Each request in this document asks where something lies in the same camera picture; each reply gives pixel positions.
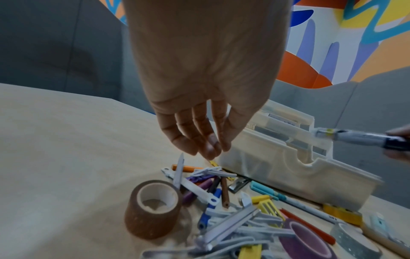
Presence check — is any person's left hand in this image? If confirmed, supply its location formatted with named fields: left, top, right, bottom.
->
left=123, top=0, right=294, bottom=161

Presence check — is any person's right hand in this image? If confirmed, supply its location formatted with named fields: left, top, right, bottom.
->
left=382, top=126, right=410, bottom=163

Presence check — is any black white marker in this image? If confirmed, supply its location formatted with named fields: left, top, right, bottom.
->
left=312, top=127, right=410, bottom=152

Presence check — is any teal white slim pen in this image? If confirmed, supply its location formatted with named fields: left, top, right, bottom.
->
left=370, top=212, right=404, bottom=244

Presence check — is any cream tiered organizer box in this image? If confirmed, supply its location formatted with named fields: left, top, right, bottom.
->
left=217, top=99, right=385, bottom=212

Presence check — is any orange pen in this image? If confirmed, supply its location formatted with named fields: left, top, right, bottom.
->
left=171, top=164, right=204, bottom=172

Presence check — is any grey glitter tape roll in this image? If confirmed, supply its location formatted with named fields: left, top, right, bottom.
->
left=330, top=222, right=384, bottom=259

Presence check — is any brown coloured pencil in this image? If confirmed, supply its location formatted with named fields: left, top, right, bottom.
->
left=220, top=177, right=230, bottom=209

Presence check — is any white pen teal cap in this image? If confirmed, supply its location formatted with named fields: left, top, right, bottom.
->
left=249, top=180, right=346, bottom=224

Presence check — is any blue pen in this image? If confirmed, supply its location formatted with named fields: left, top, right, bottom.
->
left=197, top=188, right=223, bottom=230

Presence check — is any purple tape roll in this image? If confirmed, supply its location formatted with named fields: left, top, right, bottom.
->
left=278, top=218, right=338, bottom=259

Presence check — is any brown tape roll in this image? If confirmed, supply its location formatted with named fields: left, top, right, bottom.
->
left=124, top=180, right=184, bottom=240

